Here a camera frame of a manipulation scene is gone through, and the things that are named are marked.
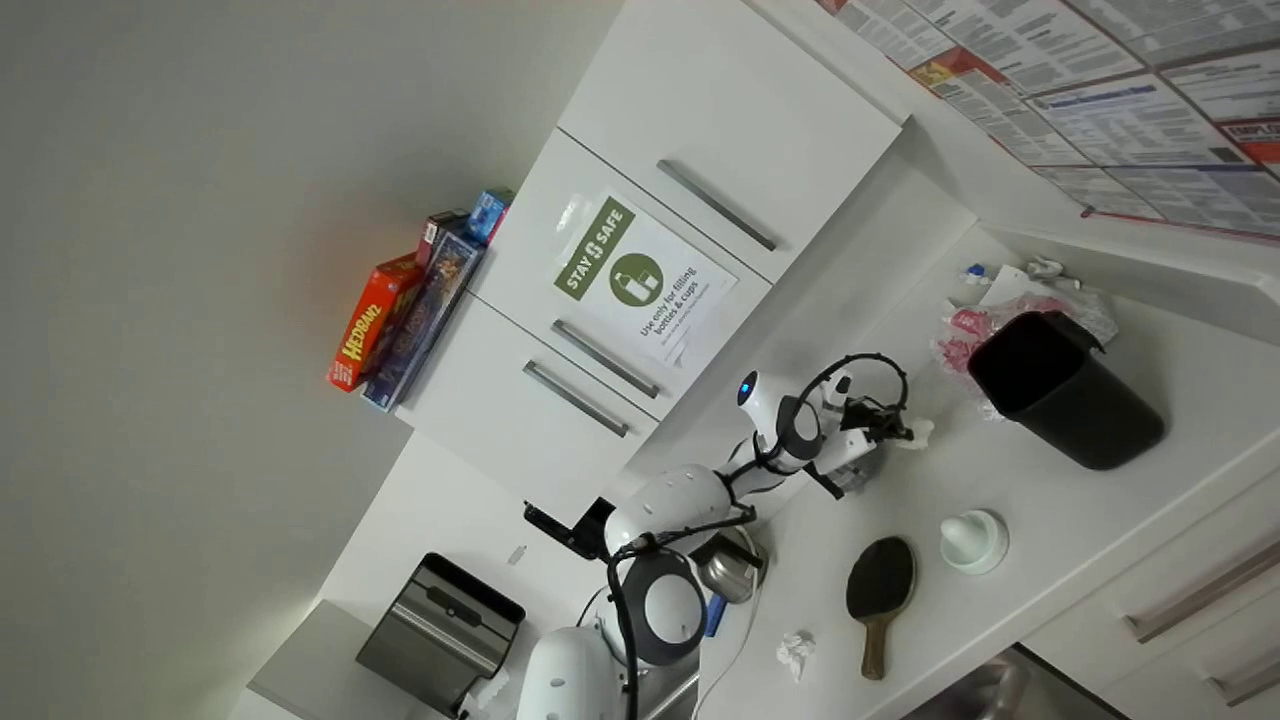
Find black waste bin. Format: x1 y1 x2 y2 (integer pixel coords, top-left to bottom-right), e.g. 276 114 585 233
969 314 1163 472

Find white cabinet door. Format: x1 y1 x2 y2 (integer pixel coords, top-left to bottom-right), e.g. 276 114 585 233
563 0 901 280
399 295 657 525
481 133 767 413

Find small white crumpled paper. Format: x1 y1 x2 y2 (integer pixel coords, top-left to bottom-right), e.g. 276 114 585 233
774 631 810 678

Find middle white cabinet door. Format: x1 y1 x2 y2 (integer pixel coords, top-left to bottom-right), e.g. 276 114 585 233
481 133 767 413

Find pink white packets pile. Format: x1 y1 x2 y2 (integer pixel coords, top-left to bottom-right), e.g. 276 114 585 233
936 259 1120 376

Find black ping pong paddle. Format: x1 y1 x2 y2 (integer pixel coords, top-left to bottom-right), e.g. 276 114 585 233
843 537 914 682

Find lower white cabinet door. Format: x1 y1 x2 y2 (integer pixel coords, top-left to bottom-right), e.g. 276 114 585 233
399 295 657 525

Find steel round kettle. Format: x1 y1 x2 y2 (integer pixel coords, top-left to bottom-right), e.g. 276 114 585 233
699 534 763 604

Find green stay safe sign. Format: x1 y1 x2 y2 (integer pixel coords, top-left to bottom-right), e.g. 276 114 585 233
551 197 735 369

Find orange red box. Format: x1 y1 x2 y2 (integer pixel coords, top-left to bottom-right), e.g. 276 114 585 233
327 251 425 393

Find upper white cabinet door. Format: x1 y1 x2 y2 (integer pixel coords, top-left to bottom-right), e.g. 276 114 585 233
563 0 901 280

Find wall posters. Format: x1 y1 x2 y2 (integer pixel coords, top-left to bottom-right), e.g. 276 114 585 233
814 0 1280 240

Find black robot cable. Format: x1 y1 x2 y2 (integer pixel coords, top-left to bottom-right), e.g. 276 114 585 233
605 348 914 720

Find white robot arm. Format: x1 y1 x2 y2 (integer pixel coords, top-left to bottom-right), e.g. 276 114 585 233
517 355 932 720

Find steel paper towel dispenser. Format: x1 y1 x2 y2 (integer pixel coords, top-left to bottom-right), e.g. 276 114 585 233
356 554 522 716

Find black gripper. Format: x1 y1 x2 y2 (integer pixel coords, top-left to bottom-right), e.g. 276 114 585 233
818 372 932 497

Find blue foil box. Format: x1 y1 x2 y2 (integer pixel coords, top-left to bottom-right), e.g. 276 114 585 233
362 190 510 413

